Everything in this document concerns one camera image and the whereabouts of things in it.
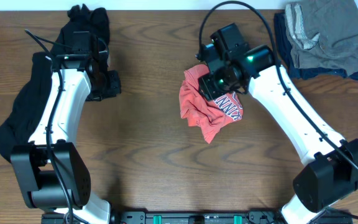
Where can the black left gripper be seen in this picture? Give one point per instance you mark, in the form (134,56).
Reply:
(114,76)

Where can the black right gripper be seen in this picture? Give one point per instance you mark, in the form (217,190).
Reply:
(211,92)

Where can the red printed t-shirt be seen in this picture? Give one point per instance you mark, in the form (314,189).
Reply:
(209,116)

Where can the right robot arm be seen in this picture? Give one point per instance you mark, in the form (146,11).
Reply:
(330,163)

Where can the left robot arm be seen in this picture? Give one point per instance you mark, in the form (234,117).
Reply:
(49,170)

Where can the black garment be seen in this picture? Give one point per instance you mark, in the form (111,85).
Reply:
(29,104)

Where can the grey folded shorts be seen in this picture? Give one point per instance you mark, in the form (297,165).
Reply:
(323,34)

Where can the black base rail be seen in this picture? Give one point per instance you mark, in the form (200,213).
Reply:
(251,217)

